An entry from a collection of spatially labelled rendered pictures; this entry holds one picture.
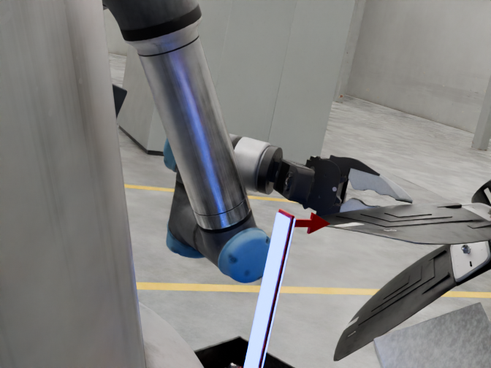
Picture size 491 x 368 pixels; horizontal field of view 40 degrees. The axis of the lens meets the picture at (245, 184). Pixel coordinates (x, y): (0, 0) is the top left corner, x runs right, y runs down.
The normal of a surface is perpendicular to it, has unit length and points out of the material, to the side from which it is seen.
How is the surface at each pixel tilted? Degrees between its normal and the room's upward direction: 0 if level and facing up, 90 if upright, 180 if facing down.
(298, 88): 90
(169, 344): 28
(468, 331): 55
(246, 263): 90
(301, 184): 84
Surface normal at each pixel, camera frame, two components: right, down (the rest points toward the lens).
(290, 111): 0.38, 0.27
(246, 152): -0.19, -0.40
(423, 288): -0.72, -0.66
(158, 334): 0.61, -0.79
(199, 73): 0.72, 0.14
